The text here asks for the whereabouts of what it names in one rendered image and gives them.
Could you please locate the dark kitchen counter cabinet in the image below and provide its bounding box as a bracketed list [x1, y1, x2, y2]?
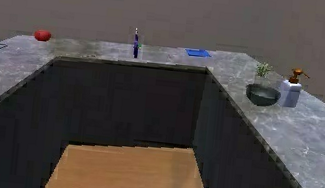
[0, 27, 325, 188]

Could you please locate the blue cloth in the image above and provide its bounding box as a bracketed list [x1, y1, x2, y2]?
[184, 47, 213, 59]

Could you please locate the blue bottle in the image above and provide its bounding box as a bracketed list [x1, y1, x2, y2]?
[131, 27, 142, 59]

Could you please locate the dark green bowl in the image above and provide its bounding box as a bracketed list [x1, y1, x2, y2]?
[244, 82, 283, 109]

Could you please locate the small green plant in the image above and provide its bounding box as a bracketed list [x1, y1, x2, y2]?
[253, 61, 274, 87]

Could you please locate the white soap dispenser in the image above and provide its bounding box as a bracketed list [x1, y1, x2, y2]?
[278, 66, 311, 110]

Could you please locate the red tomato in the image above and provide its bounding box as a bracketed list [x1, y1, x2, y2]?
[32, 28, 52, 43]

